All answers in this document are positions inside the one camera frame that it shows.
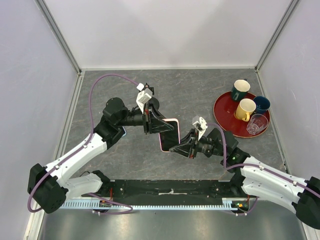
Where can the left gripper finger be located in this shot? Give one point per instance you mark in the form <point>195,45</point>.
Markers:
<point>161,127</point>
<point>156,118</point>

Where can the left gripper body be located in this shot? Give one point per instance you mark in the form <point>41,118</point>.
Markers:
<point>146,119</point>

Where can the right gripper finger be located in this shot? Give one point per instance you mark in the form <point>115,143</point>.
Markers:
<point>184,151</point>
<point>187,141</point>

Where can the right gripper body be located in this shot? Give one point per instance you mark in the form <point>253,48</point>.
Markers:
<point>194,137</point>

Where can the black round phone stand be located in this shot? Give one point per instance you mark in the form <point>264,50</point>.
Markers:
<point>154,101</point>

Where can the pink phone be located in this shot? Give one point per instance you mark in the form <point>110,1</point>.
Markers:
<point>169,139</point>

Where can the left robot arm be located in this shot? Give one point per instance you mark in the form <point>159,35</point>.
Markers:
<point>51,185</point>

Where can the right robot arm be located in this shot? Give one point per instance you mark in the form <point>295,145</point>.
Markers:
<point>300,196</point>

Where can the black folding phone stand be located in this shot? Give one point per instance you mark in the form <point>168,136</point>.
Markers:
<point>208,155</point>

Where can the blue phone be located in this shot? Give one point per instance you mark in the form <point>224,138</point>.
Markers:
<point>124,131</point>

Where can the red round tray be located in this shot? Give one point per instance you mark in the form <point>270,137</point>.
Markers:
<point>224,111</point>

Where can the yellow mug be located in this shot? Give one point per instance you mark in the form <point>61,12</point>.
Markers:
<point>245,109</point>

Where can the clear glass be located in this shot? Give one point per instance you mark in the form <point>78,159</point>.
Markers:
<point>257,124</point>

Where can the dark green mug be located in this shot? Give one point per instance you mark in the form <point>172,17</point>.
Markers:
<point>240,89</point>

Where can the dark blue cup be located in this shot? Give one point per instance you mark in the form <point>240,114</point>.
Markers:
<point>262,104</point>

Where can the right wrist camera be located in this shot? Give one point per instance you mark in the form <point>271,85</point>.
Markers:
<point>200,125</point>

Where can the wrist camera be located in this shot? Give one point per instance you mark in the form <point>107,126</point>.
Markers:
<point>200,125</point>
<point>144,95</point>

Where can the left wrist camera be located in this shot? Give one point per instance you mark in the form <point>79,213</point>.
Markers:
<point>144,95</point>

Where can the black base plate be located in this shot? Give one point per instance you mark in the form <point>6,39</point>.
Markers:
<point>121,188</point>

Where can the grey cable duct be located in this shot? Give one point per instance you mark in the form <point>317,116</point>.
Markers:
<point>215,204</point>

